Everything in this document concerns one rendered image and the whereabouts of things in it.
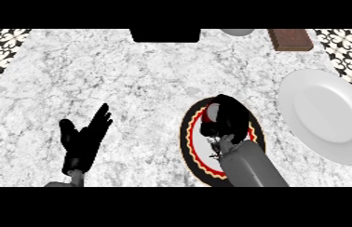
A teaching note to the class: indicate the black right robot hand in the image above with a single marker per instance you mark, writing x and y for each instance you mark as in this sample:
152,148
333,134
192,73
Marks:
231,119

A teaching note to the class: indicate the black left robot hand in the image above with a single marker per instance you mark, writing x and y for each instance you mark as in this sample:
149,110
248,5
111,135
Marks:
84,142

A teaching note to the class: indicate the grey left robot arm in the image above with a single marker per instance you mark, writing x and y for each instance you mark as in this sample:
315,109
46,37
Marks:
71,179

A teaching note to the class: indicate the black red rimmed plate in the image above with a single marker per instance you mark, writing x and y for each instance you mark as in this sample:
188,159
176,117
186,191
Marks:
194,140

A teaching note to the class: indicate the white plate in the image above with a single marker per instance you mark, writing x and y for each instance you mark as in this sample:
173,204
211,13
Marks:
321,113

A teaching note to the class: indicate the grey round bowl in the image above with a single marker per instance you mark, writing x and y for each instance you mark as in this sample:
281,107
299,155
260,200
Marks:
236,32

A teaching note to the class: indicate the brown wooden block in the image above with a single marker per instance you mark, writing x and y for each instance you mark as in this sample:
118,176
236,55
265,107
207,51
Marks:
290,39

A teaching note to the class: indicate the black appliance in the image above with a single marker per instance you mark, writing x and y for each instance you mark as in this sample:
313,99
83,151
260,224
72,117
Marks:
165,35

